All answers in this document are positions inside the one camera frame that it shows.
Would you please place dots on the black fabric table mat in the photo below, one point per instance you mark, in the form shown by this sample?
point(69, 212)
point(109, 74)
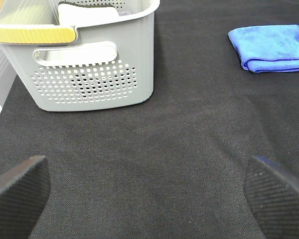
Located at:
point(172, 167)

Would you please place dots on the yellow basket handle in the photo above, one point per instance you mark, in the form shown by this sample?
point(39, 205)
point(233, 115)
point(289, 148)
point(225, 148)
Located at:
point(37, 35)

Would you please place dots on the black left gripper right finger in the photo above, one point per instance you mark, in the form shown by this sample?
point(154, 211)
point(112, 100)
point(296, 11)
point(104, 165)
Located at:
point(272, 194)

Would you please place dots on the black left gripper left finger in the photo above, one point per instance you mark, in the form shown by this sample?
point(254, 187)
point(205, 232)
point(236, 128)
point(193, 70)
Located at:
point(24, 191)

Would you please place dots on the grey perforated plastic basket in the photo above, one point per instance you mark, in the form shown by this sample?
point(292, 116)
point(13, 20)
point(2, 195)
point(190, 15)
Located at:
point(108, 65)

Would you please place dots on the blue microfiber towel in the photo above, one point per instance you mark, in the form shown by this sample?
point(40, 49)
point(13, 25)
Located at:
point(267, 48)

